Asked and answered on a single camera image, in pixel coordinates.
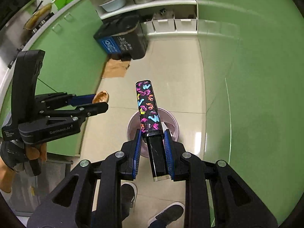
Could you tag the pale plastic basin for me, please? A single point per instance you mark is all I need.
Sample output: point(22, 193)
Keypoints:
point(112, 3)

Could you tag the black colourful patterned box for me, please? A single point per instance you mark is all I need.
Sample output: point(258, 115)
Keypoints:
point(148, 109)

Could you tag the plain green cabinet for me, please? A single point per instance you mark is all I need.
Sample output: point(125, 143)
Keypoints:
point(256, 76)

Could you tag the brown nut shell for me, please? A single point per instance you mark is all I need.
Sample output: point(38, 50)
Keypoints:
point(101, 97)

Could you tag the black white-soled shoe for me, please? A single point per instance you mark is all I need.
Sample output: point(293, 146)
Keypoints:
point(128, 192)
point(169, 212)

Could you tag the white open shelf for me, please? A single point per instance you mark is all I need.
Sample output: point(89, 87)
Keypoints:
point(147, 7)

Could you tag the black waste bin blue label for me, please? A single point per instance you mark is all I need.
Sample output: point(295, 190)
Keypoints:
point(123, 40)

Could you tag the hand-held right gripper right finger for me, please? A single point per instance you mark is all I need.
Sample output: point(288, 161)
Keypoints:
point(169, 156)

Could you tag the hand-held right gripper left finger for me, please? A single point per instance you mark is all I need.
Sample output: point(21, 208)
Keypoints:
point(137, 156)

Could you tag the steel stove top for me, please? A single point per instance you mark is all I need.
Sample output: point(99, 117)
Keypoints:
point(14, 33)

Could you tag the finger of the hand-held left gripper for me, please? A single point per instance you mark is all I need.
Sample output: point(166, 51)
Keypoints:
point(83, 99)
point(95, 109)

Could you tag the person's left forearm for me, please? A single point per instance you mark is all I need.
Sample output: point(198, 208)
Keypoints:
point(4, 178)

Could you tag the white storage bin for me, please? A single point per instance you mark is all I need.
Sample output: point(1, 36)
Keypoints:
point(186, 23)
point(163, 23)

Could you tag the brown cardboard piece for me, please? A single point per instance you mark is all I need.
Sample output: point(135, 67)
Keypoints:
point(115, 68)

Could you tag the pink round bin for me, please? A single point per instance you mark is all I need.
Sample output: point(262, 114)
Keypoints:
point(169, 121)

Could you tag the person's left hand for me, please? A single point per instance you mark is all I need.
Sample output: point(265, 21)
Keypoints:
point(35, 152)

